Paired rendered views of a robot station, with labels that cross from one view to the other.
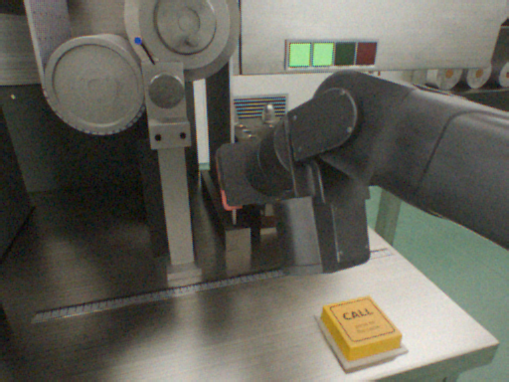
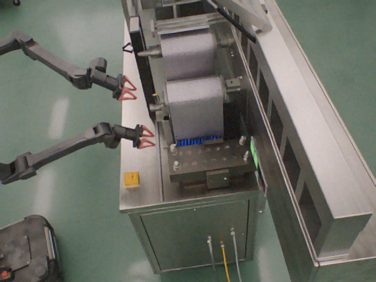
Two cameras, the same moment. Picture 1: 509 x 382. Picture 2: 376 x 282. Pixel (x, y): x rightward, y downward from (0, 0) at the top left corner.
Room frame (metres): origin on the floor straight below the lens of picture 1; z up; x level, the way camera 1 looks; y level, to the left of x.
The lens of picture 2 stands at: (0.89, -1.07, 2.31)
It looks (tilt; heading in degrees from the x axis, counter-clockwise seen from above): 48 degrees down; 106
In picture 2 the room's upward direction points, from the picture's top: 8 degrees counter-clockwise
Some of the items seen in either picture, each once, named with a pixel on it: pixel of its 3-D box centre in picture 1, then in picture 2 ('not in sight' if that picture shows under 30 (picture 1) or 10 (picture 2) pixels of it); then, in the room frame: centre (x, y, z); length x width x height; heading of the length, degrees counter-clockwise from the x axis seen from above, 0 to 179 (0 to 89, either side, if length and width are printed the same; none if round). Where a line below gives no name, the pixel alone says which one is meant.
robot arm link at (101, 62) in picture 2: not in sight; (91, 72); (0.20, 0.04, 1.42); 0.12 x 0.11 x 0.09; 12
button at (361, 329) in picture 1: (359, 325); (131, 178); (0.31, -0.13, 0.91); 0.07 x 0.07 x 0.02; 16
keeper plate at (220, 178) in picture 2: not in sight; (218, 179); (0.74, -0.13, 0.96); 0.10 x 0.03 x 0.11; 16
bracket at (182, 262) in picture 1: (173, 178); (164, 124); (0.45, 0.11, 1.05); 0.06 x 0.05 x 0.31; 16
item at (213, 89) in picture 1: (217, 103); (198, 124); (0.63, 0.06, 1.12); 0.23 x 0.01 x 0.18; 16
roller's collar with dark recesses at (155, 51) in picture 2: not in sight; (156, 51); (0.40, 0.32, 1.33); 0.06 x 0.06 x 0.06; 16
